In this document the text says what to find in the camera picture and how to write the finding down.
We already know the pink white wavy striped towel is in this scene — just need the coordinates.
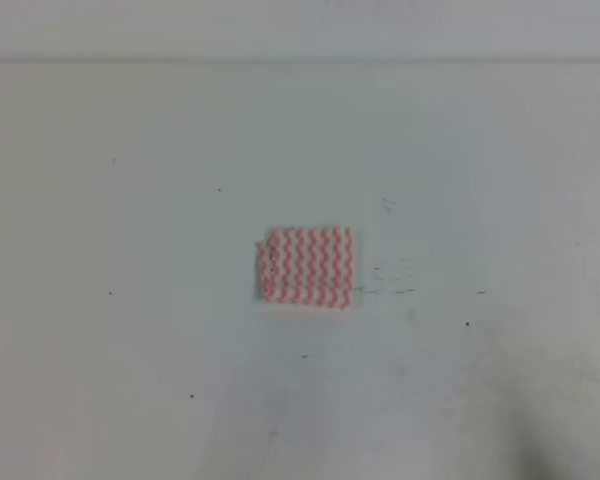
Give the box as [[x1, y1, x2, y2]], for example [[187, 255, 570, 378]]
[[255, 225, 360, 310]]

